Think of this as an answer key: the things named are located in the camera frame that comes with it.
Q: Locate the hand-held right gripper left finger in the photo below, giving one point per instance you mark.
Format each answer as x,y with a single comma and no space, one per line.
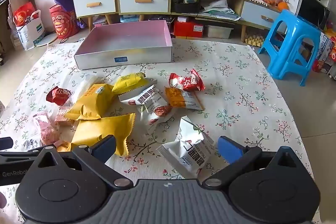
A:
105,148

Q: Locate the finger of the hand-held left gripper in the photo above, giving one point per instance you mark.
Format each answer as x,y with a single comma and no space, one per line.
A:
15,156
5,143

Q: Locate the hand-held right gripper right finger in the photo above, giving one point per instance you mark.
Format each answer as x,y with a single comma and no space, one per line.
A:
231,149

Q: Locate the large yellow snack packet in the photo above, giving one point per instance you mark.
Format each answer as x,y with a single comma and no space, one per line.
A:
105,129
89,103

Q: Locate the white monkey-print snack packet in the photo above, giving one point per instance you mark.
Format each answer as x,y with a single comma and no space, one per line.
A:
31,144

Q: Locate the pink snack packet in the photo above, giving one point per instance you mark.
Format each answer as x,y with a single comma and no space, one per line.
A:
46,128

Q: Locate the gold snack packet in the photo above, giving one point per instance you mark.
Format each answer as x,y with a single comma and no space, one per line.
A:
63,146

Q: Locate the white pecan snack packet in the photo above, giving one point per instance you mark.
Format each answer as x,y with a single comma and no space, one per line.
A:
189,153
157,119
143,101

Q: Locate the clear wafer snack packet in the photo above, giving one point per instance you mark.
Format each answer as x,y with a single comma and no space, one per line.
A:
63,115

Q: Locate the red snack packet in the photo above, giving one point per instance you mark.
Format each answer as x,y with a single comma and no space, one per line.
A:
59,96
187,82

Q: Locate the small yellow snack packet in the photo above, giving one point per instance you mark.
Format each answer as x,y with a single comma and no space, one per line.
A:
128,81

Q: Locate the orange white snack packet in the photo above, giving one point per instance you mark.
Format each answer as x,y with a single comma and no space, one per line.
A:
174,98

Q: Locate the pink cardboard box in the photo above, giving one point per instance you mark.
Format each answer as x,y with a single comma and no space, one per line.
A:
123,37

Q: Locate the floral tablecloth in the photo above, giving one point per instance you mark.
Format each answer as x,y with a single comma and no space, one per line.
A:
236,108

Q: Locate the round white board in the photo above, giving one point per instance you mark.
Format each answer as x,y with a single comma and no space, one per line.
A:
50,40

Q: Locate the yellow foam tray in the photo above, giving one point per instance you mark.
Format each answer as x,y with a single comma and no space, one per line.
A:
254,39

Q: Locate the white paper bag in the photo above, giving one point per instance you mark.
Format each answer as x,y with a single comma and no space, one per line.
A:
29,32

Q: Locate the long clear storage bin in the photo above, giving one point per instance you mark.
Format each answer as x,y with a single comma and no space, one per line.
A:
219,32

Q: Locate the red carton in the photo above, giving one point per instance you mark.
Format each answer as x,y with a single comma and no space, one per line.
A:
187,28

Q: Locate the red gift bag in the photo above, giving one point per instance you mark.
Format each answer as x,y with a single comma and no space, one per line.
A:
23,14

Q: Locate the red cylindrical gift box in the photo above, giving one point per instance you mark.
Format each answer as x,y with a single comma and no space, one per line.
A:
63,24

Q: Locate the clear bin blue lid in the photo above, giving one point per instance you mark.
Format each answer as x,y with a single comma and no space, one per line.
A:
131,18

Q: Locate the orange printed carton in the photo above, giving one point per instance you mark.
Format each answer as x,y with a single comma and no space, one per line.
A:
325,56

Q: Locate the white drawer small knob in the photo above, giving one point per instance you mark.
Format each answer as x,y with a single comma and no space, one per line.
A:
252,12

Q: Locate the low wooden tv stand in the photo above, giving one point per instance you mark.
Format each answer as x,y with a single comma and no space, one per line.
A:
238,10

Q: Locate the blue plastic stool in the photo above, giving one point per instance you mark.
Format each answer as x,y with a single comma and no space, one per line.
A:
291,23

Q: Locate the pile of white papers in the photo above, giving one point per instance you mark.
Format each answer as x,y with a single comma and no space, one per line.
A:
218,7

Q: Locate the clear bin black contents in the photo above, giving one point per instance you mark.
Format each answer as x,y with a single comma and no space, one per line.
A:
164,18

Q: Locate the wooden drawer cabinet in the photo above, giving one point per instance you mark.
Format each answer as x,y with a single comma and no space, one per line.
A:
117,3

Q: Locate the black bag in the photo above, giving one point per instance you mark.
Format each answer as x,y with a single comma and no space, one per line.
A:
183,7

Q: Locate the orange fruit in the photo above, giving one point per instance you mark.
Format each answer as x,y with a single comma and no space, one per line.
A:
283,5

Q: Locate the microwave oven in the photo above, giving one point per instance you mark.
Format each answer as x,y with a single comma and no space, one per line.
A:
312,10

